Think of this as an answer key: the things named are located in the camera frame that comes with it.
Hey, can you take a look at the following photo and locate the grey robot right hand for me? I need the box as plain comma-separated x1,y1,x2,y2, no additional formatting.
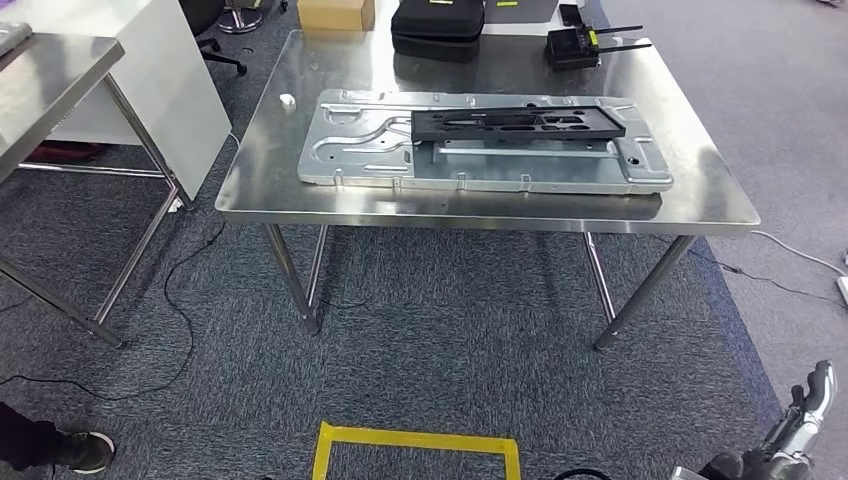
698,360,839,480

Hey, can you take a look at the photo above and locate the black plastic plate bracket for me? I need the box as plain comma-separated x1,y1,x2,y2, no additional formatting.
410,104,627,144

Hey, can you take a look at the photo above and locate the stainless steel workbench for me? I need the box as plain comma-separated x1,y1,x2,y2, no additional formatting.
213,29,762,352

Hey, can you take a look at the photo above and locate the embossed metal plate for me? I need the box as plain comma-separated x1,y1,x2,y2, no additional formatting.
296,87,675,197

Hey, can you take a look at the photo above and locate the yellow floor tape square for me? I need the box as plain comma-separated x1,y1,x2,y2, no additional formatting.
311,421,523,480

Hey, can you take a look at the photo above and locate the black device with antennas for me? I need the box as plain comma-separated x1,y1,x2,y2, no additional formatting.
545,24,654,73

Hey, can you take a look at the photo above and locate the white table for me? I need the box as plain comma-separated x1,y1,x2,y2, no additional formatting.
370,0,611,38

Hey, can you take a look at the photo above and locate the grey laptop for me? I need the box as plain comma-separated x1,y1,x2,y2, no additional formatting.
483,0,561,26

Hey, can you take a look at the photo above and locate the black zip case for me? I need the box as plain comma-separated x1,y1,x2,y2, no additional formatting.
390,0,487,64

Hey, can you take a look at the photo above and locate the brown cardboard box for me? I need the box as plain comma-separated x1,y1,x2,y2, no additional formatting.
296,0,377,32

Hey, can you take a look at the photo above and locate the chrome stanchion base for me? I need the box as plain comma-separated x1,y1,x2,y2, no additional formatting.
217,0,264,34

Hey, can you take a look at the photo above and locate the white desk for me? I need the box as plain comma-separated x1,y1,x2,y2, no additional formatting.
0,0,233,200

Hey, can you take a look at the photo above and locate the person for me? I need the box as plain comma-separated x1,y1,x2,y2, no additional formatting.
0,400,117,477

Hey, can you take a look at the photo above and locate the black office chair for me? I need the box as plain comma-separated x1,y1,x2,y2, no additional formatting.
178,0,248,75

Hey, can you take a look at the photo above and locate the red item under desk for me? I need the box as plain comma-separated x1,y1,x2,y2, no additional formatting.
29,140,107,162

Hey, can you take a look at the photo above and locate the thin black floor cable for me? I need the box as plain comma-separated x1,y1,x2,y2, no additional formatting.
652,235,848,309

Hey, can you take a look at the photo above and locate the white floor cable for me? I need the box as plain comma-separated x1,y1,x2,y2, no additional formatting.
751,229,848,278

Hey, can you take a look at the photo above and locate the steel frame table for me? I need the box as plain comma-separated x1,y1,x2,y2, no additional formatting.
0,33,197,349

